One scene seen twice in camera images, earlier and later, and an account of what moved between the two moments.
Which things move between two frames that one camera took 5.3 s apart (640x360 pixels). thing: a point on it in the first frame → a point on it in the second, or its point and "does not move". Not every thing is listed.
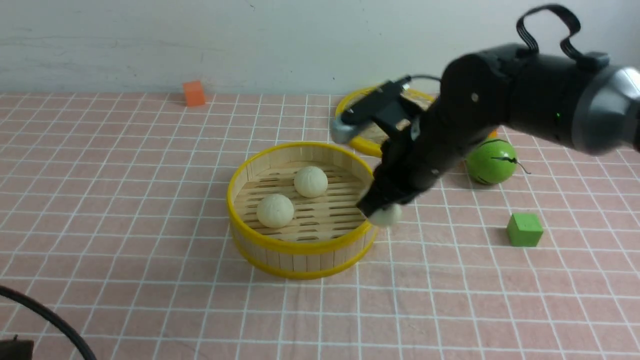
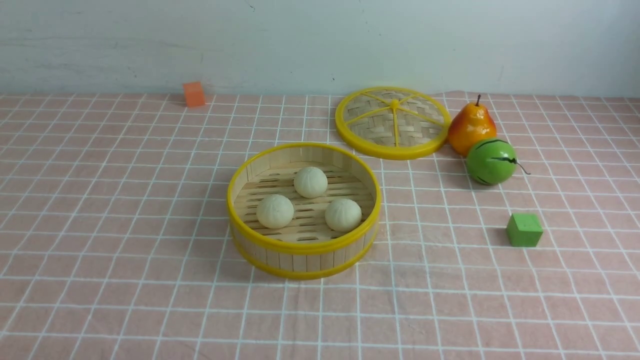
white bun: [310, 182] does not move
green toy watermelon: [491, 161] does not move
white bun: [275, 210] does not move
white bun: [388, 217] → [343, 214]
